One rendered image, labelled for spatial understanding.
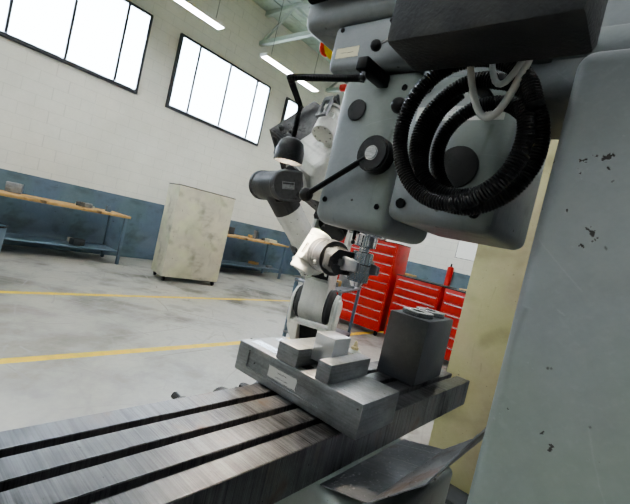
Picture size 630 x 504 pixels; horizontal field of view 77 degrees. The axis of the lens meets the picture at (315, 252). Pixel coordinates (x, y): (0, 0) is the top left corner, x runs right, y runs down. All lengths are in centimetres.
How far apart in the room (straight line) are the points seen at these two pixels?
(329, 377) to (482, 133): 51
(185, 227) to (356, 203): 618
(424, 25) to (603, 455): 48
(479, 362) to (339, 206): 191
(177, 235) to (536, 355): 655
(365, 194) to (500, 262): 183
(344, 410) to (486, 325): 185
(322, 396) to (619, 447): 48
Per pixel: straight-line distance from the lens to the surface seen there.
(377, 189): 78
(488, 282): 256
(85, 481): 61
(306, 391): 85
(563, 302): 52
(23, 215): 824
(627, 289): 52
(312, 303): 155
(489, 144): 69
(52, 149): 828
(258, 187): 127
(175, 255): 692
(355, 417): 78
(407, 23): 52
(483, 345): 258
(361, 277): 87
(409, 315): 117
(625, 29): 73
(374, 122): 83
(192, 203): 690
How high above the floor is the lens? 128
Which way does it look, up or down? 2 degrees down
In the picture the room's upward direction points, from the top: 13 degrees clockwise
